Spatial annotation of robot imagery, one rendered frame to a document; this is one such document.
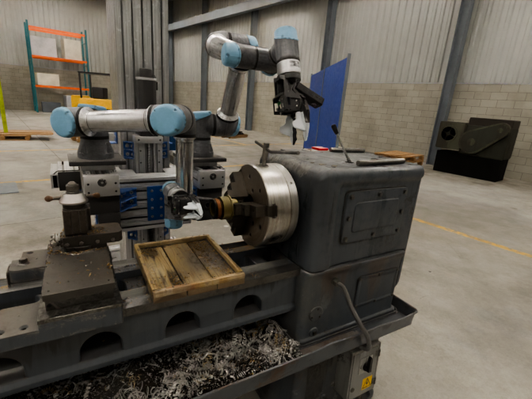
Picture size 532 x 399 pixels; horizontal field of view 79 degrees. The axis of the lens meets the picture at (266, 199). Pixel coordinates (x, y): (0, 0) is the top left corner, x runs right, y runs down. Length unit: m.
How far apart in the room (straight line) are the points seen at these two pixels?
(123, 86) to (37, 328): 1.19
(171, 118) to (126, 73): 0.59
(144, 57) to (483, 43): 10.44
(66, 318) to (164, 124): 0.71
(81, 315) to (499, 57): 11.08
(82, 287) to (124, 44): 1.21
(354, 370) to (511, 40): 10.39
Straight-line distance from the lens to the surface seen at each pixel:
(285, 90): 1.07
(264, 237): 1.16
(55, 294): 0.98
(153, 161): 1.81
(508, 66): 11.20
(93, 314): 0.98
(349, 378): 1.69
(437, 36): 12.06
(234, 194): 1.21
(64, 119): 1.49
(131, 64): 1.83
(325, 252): 1.24
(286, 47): 1.11
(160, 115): 1.29
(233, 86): 1.64
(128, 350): 1.16
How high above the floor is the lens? 1.46
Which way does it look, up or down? 17 degrees down
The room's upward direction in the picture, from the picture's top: 5 degrees clockwise
